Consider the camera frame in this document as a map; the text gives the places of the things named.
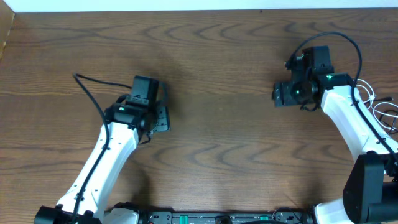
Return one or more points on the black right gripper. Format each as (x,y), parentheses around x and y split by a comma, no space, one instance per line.
(278,94)

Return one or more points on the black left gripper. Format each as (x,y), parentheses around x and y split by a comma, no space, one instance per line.
(163,119)

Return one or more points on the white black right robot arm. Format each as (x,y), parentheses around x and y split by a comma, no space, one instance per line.
(370,194)

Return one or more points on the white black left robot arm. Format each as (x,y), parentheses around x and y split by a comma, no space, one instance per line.
(140,113)

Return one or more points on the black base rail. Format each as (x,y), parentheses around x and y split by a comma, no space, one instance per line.
(217,217)

